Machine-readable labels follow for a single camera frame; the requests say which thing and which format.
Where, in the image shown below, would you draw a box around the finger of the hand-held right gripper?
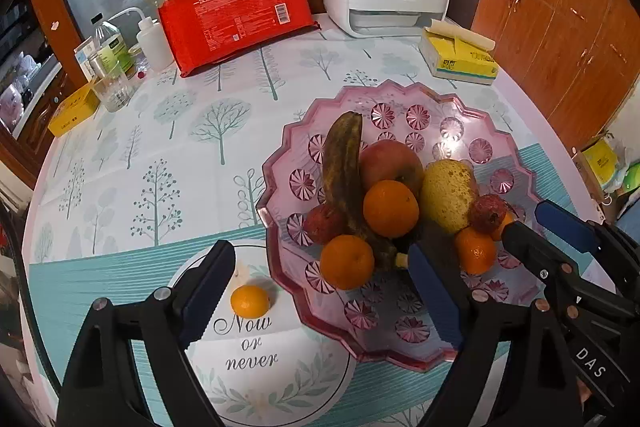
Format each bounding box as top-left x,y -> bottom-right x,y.
501,219 -> 631,318
534,200 -> 640,293

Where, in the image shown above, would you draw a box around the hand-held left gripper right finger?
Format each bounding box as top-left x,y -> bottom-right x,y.
407,243 -> 586,427

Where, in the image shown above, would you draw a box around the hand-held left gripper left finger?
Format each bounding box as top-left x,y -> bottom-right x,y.
57,239 -> 237,427

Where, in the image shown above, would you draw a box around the small orange mandarin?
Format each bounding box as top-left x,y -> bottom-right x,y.
454,227 -> 498,275
230,285 -> 271,320

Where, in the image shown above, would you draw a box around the large orange mandarin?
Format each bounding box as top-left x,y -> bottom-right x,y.
363,180 -> 420,239

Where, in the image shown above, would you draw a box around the pink plastic fruit plate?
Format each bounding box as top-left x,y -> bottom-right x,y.
256,79 -> 551,373

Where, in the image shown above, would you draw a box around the overripe brown banana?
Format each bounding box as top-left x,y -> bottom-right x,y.
320,111 -> 408,272

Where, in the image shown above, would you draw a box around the red lychee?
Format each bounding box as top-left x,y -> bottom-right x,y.
302,203 -> 346,245
467,194 -> 508,234

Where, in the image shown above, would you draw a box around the yellow packet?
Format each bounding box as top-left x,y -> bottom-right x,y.
582,139 -> 621,182

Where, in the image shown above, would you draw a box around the green packet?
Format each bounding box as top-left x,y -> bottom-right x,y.
607,159 -> 640,195

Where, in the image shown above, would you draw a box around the yellow pear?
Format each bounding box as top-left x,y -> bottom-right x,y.
419,159 -> 480,235

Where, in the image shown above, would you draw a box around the red apple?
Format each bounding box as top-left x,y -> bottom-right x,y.
360,142 -> 425,198

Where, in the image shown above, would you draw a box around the wooden cabinets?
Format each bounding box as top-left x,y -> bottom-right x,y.
472,0 -> 640,148

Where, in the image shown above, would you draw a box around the yellow tissue box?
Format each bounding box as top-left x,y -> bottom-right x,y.
419,19 -> 501,86

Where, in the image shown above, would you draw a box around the clear ribbed glass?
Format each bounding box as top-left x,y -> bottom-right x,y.
91,62 -> 136,112

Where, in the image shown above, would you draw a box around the flat yellow box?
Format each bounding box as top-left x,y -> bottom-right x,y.
47,84 -> 102,138

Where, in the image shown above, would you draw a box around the white squeeze bottle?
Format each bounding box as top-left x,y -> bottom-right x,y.
107,7 -> 175,72

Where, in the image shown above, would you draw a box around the green label bottle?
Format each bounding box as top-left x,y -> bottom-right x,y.
92,19 -> 136,75

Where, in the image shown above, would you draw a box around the small white carton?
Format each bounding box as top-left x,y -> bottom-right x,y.
74,36 -> 101,82

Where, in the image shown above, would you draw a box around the red paper cup package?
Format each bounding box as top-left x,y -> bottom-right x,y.
141,0 -> 321,78

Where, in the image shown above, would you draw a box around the wooden display cabinet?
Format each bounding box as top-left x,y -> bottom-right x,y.
0,0 -> 88,188

